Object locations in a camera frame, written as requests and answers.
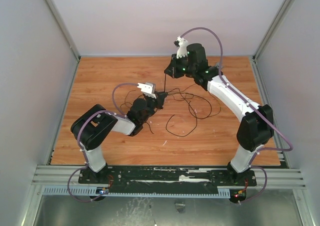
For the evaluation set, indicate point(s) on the black zip tie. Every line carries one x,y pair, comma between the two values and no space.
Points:
165,83

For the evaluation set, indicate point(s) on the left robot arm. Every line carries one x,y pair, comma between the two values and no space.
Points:
92,128

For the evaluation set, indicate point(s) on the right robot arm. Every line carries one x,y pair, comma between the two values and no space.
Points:
255,121

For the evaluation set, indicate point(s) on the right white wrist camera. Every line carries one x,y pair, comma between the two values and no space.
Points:
182,44

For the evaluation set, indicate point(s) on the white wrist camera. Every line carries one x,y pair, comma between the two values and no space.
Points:
148,89
182,44

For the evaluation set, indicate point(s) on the aluminium front rail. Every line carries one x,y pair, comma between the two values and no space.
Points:
273,178

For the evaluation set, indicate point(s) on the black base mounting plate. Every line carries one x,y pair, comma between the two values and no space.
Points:
175,180

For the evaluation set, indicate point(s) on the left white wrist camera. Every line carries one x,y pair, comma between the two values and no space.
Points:
148,89

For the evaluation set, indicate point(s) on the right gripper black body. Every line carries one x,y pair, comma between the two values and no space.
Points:
171,68

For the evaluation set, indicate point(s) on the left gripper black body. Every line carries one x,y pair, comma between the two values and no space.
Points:
152,104

